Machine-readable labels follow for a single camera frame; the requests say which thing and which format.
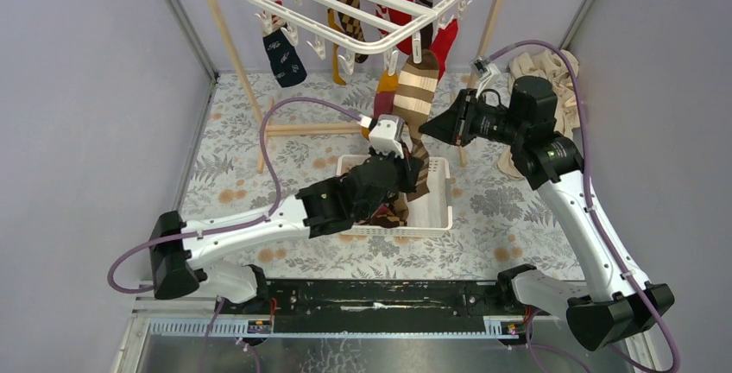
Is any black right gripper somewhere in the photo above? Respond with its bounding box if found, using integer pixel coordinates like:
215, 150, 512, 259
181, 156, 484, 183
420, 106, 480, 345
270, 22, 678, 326
418, 89, 526, 148

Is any brown argyle sock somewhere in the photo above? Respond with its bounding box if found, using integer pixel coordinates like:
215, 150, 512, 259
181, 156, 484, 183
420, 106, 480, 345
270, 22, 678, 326
368, 198, 409, 229

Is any brown cream striped sock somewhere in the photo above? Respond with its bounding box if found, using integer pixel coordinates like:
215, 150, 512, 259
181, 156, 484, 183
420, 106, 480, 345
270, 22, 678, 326
392, 50, 440, 202

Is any purple striped beige sock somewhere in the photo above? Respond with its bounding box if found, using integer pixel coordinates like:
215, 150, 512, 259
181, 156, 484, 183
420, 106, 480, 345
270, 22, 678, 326
361, 71, 398, 141

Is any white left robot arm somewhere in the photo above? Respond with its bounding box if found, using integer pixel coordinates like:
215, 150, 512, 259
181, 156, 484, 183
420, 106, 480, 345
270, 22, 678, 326
148, 154, 424, 313

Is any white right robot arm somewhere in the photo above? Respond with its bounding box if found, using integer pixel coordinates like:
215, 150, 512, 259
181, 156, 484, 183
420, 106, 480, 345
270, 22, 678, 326
420, 76, 675, 351

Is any white clip sock hanger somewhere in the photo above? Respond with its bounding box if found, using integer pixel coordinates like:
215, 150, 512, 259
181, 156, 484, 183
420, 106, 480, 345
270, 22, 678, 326
247, 0, 470, 75

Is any white plastic basket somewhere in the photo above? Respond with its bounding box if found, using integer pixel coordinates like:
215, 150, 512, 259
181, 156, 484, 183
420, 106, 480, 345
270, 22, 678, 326
344, 157, 453, 237

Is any red sock right side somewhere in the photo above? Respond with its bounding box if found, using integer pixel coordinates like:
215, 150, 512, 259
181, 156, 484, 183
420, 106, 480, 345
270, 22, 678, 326
430, 19, 459, 80

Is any red sock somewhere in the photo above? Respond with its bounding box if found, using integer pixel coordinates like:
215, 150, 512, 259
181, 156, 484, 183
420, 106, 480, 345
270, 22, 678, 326
384, 0, 418, 56
430, 19, 459, 80

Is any beige crumpled cloth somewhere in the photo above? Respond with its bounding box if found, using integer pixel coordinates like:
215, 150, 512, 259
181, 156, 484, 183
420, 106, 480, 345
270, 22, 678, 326
494, 48, 582, 181

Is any wooden clothes rack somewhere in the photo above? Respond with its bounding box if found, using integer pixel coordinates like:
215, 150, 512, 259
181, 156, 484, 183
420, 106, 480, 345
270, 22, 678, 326
206, 0, 469, 138

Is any navy blue sock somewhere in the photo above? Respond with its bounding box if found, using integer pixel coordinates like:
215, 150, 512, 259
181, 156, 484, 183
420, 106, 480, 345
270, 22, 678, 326
262, 30, 307, 88

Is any mustard yellow striped sock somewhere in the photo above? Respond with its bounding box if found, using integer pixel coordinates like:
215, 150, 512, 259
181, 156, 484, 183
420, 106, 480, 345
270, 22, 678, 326
327, 0, 365, 85

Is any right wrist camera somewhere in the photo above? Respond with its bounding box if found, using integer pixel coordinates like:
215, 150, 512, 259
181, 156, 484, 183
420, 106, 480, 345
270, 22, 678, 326
471, 57, 502, 97

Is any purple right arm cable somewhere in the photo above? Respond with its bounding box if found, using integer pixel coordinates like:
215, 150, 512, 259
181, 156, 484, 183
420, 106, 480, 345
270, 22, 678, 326
486, 39, 683, 373

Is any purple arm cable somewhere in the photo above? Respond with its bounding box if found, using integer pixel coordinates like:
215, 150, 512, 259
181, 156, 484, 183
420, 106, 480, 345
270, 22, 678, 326
107, 97, 367, 296
486, 39, 683, 373

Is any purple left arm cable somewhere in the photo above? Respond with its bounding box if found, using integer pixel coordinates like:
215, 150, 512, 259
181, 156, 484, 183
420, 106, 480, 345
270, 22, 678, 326
107, 97, 367, 296

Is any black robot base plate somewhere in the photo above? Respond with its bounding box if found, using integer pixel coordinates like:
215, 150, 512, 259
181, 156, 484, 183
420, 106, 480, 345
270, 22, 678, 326
222, 279, 527, 342

